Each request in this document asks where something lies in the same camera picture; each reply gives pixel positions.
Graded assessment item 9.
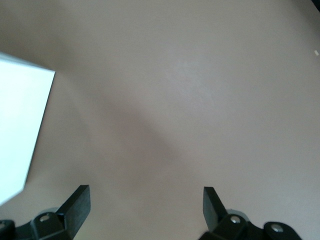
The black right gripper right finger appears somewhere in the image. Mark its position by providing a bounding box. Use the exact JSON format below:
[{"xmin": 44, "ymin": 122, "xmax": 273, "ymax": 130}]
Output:
[{"xmin": 202, "ymin": 186, "xmax": 302, "ymax": 240}]

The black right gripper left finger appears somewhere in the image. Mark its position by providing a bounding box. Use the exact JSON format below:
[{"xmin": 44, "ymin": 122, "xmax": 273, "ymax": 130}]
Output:
[{"xmin": 0, "ymin": 184, "xmax": 92, "ymax": 240}]

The white drawer cabinet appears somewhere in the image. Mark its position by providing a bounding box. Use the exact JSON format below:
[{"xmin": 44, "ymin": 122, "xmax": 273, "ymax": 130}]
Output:
[{"xmin": 0, "ymin": 51, "xmax": 56, "ymax": 206}]

